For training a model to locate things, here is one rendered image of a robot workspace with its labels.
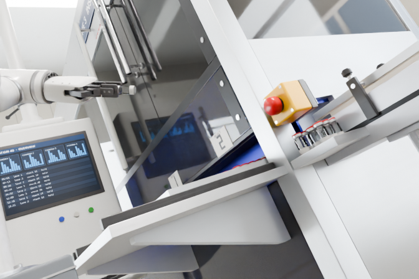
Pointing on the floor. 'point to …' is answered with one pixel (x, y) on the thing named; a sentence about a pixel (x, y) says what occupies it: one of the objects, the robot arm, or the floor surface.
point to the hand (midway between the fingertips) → (111, 89)
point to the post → (308, 226)
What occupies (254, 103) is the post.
